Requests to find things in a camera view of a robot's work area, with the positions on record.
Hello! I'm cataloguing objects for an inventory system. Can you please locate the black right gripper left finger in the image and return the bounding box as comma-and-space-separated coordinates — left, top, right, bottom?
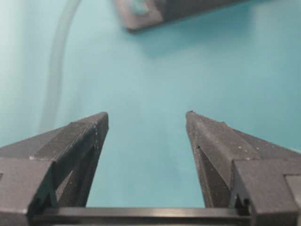
0, 112, 109, 226

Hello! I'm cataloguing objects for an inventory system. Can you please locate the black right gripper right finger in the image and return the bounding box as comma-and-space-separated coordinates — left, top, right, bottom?
186, 111, 301, 226

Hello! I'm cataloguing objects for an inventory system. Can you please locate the black USB cable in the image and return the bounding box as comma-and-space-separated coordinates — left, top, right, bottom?
39, 0, 83, 132

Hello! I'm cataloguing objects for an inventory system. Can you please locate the black metal bench vise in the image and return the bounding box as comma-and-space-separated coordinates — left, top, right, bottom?
113, 0, 241, 32

